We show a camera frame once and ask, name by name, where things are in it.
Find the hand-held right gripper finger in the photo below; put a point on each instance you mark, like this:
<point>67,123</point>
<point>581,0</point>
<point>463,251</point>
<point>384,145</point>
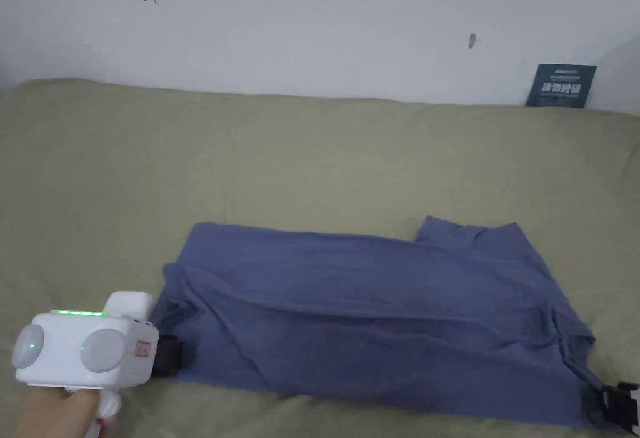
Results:
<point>616,408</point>

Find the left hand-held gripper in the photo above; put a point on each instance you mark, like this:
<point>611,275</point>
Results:
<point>70,348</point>

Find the dark blue shirt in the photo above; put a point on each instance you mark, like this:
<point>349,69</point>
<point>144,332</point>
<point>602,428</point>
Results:
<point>380,318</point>

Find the person's left hand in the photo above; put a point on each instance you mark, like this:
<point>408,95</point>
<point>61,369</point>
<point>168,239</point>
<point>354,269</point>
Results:
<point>55,415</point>

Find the bed with pale green sheet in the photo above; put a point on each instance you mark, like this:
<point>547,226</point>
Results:
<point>250,167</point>

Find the dark teal card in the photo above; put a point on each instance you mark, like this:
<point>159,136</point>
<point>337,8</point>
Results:
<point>561,86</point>

